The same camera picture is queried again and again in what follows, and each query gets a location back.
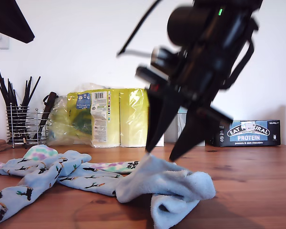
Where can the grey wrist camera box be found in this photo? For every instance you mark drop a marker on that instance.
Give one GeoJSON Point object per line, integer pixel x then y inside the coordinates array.
{"type": "Point", "coordinates": [164, 56]}

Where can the plain light blue sock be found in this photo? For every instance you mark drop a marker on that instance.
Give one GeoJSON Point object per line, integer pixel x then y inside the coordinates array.
{"type": "Point", "coordinates": [171, 212]}
{"type": "Point", "coordinates": [162, 179]}

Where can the white wall light switch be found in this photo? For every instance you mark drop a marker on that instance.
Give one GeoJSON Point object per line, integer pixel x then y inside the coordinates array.
{"type": "Point", "coordinates": [0, 44]}

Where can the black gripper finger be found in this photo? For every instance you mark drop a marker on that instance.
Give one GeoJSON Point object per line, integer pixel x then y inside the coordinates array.
{"type": "Point", "coordinates": [158, 114]}
{"type": "Point", "coordinates": [7, 19]}
{"type": "Point", "coordinates": [195, 126]}

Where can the black protein bar box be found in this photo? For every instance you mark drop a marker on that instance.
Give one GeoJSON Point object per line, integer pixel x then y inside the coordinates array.
{"type": "Point", "coordinates": [252, 136]}

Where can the thin black stick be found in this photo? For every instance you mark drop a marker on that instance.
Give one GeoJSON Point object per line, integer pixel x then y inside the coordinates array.
{"type": "Point", "coordinates": [33, 90]}
{"type": "Point", "coordinates": [26, 90]}
{"type": "Point", "coordinates": [3, 90]}
{"type": "Point", "coordinates": [4, 83]}

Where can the blue bird print sock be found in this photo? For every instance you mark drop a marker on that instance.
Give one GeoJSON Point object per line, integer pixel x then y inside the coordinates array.
{"type": "Point", "coordinates": [90, 183]}
{"type": "Point", "coordinates": [14, 198]}

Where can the yellow kitchen roll pack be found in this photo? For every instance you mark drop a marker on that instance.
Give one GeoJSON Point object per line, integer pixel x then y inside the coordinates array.
{"type": "Point", "coordinates": [109, 114]}

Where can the white cardboard carton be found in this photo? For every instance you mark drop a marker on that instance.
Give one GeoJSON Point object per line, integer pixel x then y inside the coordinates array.
{"type": "Point", "coordinates": [161, 142]}

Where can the pastel tie-dye sock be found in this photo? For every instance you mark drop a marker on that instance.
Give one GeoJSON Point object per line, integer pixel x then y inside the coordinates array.
{"type": "Point", "coordinates": [38, 152]}
{"type": "Point", "coordinates": [114, 167]}

